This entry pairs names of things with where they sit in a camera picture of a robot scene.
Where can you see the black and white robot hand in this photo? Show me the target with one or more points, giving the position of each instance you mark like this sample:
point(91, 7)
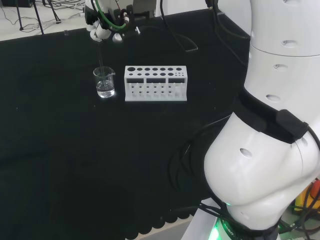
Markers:
point(100, 30)

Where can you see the white test tube rack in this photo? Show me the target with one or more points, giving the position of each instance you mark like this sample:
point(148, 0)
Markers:
point(155, 75)

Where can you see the clear glass beaker with water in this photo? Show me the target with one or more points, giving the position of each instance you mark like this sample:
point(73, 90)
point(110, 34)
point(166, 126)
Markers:
point(105, 86)

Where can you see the black tripod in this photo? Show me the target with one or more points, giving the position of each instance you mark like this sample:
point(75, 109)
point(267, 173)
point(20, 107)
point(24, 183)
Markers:
point(37, 17)

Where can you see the black bench cloth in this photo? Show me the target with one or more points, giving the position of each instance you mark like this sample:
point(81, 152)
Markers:
point(75, 150)

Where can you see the yellow stop button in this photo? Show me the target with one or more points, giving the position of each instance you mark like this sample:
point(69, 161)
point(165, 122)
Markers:
point(303, 197)

